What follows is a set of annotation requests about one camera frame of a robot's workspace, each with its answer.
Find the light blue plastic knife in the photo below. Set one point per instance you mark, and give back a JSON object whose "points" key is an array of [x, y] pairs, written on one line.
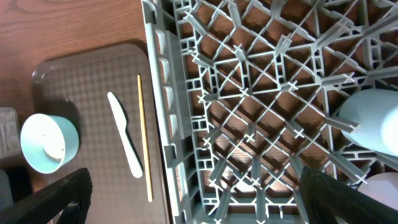
{"points": [[121, 123]]}

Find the grey plastic dishwasher rack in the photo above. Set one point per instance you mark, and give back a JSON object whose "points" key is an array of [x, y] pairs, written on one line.
{"points": [[247, 93]]}

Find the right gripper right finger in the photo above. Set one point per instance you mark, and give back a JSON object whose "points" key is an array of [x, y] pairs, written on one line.
{"points": [[325, 198]]}

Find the black tray bin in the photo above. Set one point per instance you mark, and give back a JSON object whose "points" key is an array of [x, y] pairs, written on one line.
{"points": [[15, 185]]}

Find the light blue cup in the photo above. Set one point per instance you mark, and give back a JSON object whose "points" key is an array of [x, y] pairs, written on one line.
{"points": [[375, 110]]}

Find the clear plastic bin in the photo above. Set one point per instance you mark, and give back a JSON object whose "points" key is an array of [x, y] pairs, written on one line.
{"points": [[10, 133]]}

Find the wooden chopstick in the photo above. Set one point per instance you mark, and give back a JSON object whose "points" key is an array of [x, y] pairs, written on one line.
{"points": [[145, 148]]}

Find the pink cup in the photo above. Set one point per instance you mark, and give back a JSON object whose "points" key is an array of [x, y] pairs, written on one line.
{"points": [[383, 188]]}

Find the light blue bowl with rice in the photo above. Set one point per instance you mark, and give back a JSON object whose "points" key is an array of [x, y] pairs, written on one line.
{"points": [[48, 142]]}

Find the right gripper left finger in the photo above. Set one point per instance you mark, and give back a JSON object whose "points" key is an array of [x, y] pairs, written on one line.
{"points": [[69, 197]]}

